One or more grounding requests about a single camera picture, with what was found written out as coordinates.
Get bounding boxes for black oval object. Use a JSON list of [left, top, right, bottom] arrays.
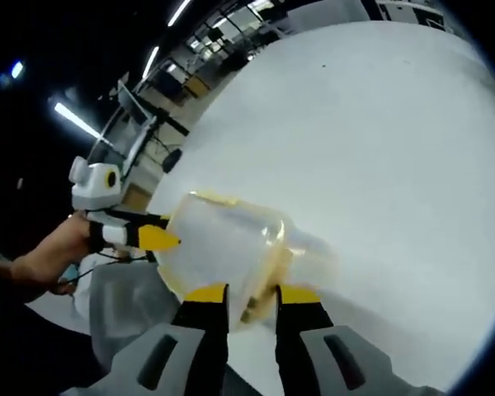
[[163, 149, 183, 175]]

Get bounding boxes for person's left hand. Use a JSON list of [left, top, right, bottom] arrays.
[[10, 214, 92, 295]]

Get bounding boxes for thin black cable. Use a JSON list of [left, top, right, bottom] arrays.
[[56, 252, 156, 286]]

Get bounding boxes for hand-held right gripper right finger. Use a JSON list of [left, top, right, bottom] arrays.
[[274, 284, 398, 396]]

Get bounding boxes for grey cloth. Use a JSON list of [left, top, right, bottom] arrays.
[[72, 251, 183, 372]]

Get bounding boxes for ceiling light bar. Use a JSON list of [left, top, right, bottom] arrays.
[[141, 45, 161, 78], [52, 101, 105, 140]]

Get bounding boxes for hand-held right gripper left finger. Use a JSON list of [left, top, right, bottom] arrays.
[[106, 282, 231, 396]]

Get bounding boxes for desk monitor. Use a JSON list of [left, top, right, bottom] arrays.
[[115, 80, 158, 127]]

